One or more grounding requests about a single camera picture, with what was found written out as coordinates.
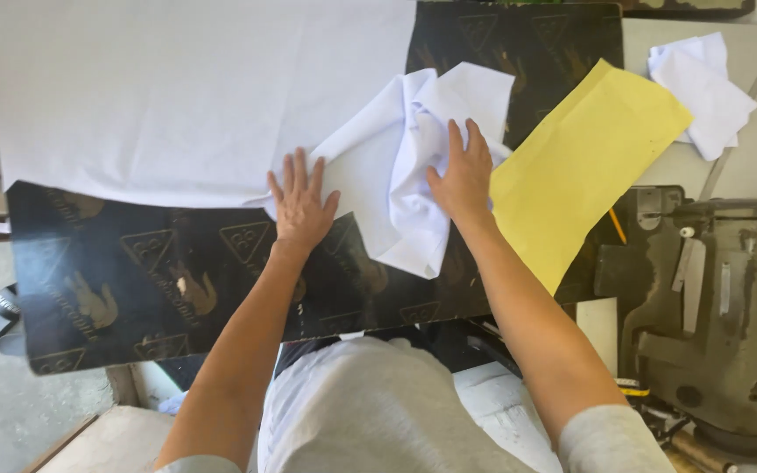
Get yellow pencil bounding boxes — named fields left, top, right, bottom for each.
left=608, top=209, right=628, bottom=245

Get large flat white fabric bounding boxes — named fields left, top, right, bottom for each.
left=0, top=0, right=417, bottom=210

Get person's grey shirt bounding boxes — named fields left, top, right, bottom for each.
left=155, top=336, right=678, bottom=473

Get person's left hand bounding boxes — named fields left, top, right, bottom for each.
left=267, top=147, right=341, bottom=253

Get black printed board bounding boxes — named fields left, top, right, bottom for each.
left=5, top=1, right=625, bottom=377

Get small white fabric pieces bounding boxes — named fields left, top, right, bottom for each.
left=647, top=32, right=757, bottom=162

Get old grey sewing machine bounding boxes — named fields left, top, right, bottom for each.
left=593, top=185, right=757, bottom=461

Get yellow paper pattern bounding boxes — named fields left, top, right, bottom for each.
left=489, top=58, right=695, bottom=297

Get metal ruler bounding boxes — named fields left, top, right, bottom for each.
left=698, top=71, right=757, bottom=202

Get white fabric piece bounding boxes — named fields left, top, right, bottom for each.
left=246, top=62, right=516, bottom=280

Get person's right hand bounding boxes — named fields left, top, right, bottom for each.
left=426, top=118, right=494, bottom=223

